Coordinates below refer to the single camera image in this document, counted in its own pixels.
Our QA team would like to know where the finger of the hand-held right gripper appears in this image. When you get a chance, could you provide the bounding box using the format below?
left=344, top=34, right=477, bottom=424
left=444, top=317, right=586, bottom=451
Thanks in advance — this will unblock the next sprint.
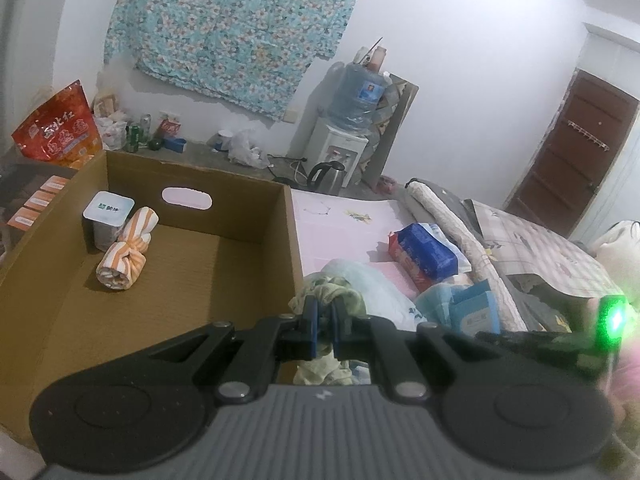
left=474, top=329, right=601, bottom=381

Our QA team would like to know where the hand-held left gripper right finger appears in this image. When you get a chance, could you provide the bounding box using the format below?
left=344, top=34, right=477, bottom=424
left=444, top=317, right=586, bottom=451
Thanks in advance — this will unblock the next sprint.
left=330, top=297, right=501, bottom=403

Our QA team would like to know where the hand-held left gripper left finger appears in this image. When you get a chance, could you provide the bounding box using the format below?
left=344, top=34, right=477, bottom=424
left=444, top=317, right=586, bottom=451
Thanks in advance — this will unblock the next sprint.
left=147, top=295, right=323, bottom=403

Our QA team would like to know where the green floral cloth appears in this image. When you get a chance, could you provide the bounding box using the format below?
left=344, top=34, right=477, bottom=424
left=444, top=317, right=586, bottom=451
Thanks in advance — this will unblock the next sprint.
left=289, top=280, right=368, bottom=386

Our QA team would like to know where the blue white wet wipes pack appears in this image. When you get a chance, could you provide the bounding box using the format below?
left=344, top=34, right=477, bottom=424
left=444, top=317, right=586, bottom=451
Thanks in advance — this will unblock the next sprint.
left=447, top=280, right=501, bottom=333

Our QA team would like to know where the light blue cloth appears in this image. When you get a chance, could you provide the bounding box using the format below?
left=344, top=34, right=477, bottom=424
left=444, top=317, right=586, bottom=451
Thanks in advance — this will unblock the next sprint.
left=415, top=282, right=473, bottom=328

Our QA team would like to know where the blue tissue pack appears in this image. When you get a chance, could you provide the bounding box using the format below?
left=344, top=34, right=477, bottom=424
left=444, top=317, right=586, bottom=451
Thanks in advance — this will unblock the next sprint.
left=388, top=222, right=460, bottom=292

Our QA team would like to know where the brown cardboard box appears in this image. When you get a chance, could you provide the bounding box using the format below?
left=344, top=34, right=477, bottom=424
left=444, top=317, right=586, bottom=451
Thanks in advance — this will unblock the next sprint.
left=0, top=150, right=306, bottom=453

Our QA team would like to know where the orange striped towel roll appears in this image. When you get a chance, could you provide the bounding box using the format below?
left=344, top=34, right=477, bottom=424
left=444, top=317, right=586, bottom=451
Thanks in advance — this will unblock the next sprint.
left=96, top=206, right=160, bottom=291

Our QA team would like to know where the white yogurt cup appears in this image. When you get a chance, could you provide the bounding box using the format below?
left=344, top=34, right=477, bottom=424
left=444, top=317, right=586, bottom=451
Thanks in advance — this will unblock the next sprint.
left=82, top=191, right=136, bottom=252

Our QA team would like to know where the white plastic bag blue print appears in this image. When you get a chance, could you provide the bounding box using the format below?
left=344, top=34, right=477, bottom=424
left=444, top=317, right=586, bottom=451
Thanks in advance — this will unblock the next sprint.
left=307, top=258, right=428, bottom=326

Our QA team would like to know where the cream pillow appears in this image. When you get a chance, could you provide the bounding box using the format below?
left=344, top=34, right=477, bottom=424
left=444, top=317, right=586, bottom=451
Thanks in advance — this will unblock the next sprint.
left=587, top=219, right=640, bottom=301

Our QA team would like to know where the grey printed blanket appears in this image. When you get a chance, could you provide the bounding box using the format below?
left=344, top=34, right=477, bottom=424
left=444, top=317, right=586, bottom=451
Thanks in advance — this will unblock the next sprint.
left=467, top=199, right=626, bottom=306

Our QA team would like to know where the steel electric kettle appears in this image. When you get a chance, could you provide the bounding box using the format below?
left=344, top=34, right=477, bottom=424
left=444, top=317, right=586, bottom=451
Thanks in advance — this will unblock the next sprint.
left=306, top=160, right=349, bottom=196

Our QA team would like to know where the rolled white quilt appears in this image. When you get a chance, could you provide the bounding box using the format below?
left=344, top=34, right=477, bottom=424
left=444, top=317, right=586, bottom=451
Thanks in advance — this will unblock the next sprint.
left=404, top=179, right=526, bottom=331

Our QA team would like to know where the brown wooden door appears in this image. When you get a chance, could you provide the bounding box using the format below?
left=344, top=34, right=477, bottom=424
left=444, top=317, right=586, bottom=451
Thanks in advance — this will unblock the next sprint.
left=502, top=69, right=640, bottom=238

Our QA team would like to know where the door hook rack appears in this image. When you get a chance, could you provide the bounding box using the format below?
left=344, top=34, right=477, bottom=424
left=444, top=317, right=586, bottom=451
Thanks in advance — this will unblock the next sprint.
left=567, top=119, right=612, bottom=152

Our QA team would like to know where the crumpled white plastic bag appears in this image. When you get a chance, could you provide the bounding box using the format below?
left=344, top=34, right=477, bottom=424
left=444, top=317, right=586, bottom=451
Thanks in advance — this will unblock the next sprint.
left=227, top=129, right=271, bottom=170

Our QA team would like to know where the folded grey board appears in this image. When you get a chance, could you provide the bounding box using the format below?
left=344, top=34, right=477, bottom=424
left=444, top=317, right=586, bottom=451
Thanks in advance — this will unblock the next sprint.
left=360, top=74, right=420, bottom=191

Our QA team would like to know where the blue water jug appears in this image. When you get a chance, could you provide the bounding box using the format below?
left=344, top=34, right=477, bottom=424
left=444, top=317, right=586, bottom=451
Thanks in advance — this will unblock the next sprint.
left=327, top=60, right=392, bottom=136

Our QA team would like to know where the red white packet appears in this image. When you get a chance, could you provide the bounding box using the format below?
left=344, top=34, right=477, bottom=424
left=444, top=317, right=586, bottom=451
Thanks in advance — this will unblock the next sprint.
left=157, top=115, right=182, bottom=140

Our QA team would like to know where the clear bag of snacks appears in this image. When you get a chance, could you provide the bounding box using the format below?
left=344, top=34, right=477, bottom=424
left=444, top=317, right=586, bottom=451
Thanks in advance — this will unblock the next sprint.
left=91, top=89, right=130, bottom=152

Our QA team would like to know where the red snack bag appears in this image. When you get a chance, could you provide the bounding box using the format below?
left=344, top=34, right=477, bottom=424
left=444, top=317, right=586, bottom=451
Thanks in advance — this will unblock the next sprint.
left=11, top=79, right=104, bottom=170

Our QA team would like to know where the black power cable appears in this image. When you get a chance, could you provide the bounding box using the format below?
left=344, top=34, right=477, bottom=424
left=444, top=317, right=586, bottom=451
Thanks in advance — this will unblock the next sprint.
left=267, top=154, right=308, bottom=181

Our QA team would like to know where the teal floral wall cloth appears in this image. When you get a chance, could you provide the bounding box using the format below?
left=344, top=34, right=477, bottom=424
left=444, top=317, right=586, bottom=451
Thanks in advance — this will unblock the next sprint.
left=103, top=0, right=371, bottom=122

